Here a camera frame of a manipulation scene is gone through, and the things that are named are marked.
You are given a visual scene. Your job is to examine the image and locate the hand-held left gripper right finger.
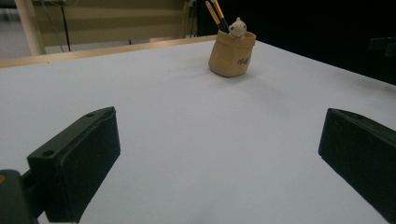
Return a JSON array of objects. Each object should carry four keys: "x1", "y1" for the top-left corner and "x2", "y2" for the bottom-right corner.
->
[{"x1": 318, "y1": 107, "x2": 396, "y2": 224}]

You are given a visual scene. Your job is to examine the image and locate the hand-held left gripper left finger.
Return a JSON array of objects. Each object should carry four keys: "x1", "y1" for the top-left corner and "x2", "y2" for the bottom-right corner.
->
[{"x1": 27, "y1": 106, "x2": 121, "y2": 224}]

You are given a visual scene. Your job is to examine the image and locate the tan pen holder with bear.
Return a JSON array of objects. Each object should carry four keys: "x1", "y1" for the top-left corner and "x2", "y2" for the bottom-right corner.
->
[{"x1": 207, "y1": 17, "x2": 257, "y2": 78}]

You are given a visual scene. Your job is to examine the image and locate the dark blue gold makeup brush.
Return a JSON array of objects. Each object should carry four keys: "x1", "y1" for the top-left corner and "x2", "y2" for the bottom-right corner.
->
[
  {"x1": 211, "y1": 0, "x2": 231, "y2": 34},
  {"x1": 205, "y1": 0, "x2": 226, "y2": 33}
]

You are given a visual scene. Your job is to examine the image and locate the black curtain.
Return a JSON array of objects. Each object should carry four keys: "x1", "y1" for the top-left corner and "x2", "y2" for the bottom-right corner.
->
[{"x1": 195, "y1": 0, "x2": 396, "y2": 85}]

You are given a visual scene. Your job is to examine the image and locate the white table sheet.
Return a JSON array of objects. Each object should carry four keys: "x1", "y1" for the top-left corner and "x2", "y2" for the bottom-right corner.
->
[{"x1": 0, "y1": 38, "x2": 396, "y2": 224}]

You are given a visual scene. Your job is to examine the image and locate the black hanging cable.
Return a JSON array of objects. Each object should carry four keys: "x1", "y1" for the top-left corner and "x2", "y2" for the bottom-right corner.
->
[{"x1": 59, "y1": 0, "x2": 72, "y2": 52}]

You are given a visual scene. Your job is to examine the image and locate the light wooden furniture frame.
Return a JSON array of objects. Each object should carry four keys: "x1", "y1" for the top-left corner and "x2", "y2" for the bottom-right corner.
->
[{"x1": 13, "y1": 0, "x2": 199, "y2": 57}]

